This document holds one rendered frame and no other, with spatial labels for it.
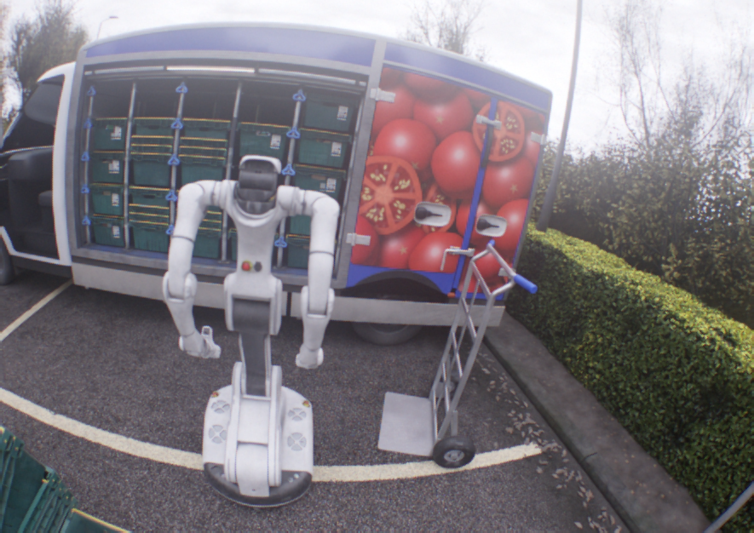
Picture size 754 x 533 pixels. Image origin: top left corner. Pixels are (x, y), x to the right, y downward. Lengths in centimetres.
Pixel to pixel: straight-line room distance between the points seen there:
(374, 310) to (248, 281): 162
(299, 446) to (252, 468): 31
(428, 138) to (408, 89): 38
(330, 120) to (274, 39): 73
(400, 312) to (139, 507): 230
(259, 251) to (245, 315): 25
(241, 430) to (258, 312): 58
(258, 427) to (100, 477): 102
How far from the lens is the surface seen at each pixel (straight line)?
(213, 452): 172
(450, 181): 248
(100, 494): 202
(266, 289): 117
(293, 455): 168
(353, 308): 261
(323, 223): 104
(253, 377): 153
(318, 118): 246
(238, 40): 247
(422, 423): 231
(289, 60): 236
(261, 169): 105
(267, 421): 155
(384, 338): 294
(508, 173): 271
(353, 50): 239
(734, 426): 265
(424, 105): 241
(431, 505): 194
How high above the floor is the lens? 161
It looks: 16 degrees down
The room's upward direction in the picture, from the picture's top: 10 degrees clockwise
